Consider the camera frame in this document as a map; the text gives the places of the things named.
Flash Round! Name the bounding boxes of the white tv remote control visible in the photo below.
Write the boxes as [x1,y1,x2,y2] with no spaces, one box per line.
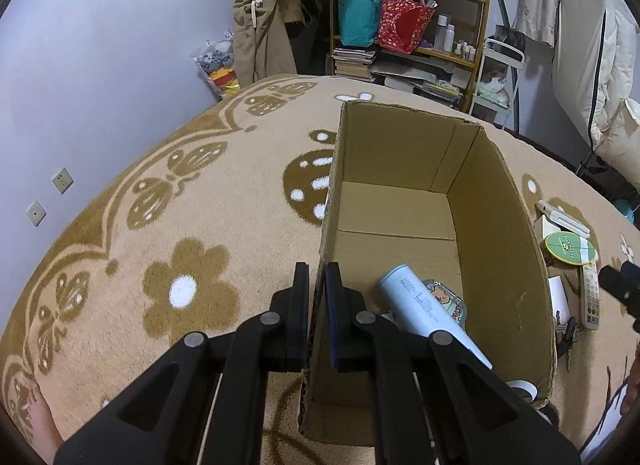
[580,261,600,331]

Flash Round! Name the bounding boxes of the green oval pochacco brush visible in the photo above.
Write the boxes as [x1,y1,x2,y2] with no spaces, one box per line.
[544,231,598,266]

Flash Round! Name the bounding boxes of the white square card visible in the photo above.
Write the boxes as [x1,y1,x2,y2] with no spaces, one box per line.
[548,275,572,332]

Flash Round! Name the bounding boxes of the cartoon earbuds case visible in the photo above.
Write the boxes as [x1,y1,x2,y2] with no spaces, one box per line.
[423,279,468,327]

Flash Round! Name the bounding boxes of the light blue cylinder gadget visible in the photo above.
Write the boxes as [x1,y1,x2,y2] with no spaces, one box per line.
[376,265,492,370]

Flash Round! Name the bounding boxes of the cardboard box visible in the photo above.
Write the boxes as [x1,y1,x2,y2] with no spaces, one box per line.
[298,99,559,448]

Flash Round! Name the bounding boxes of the person right hand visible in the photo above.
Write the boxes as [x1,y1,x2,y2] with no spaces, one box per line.
[620,345,640,416]

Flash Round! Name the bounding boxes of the teal round fan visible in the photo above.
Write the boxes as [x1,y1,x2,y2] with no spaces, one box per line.
[613,199,634,224]

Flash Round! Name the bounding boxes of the white folding stand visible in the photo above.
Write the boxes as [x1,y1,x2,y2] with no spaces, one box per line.
[536,200,591,239]

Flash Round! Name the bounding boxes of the bare foot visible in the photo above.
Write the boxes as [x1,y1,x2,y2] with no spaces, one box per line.
[28,385,64,465]

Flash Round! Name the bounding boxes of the beige floral carpet blanket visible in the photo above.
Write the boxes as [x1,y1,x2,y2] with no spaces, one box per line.
[1,75,639,463]

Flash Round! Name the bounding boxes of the cream office chair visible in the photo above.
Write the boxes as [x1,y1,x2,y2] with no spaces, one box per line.
[552,0,639,187]

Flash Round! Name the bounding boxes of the white rolling cart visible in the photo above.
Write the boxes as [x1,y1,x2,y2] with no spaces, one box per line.
[469,37,526,128]

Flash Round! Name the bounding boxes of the wooden bookshelf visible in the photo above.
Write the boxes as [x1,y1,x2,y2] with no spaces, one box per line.
[326,0,497,114]

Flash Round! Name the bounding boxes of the red gift bag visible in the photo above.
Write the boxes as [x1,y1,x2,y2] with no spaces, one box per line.
[378,0,440,54]

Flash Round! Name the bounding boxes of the bag of plush toys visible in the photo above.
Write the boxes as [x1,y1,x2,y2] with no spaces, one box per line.
[191,30,241,100]

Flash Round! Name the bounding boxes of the stack of books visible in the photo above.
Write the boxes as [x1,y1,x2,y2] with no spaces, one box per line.
[331,48,378,81]

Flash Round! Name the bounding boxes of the beige hanging trousers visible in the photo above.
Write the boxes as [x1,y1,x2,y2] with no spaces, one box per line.
[232,0,297,87]

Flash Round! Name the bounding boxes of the teal storage bag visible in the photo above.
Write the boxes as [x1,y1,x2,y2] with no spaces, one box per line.
[337,0,382,48]

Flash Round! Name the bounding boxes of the wall socket lower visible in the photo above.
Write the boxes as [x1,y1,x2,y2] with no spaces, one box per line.
[26,201,47,227]

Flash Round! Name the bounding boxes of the wall socket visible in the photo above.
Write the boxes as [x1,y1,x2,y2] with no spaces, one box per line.
[26,201,47,227]
[52,167,74,194]

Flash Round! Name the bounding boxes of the wall socket upper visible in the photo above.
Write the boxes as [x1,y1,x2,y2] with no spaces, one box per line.
[52,167,74,194]

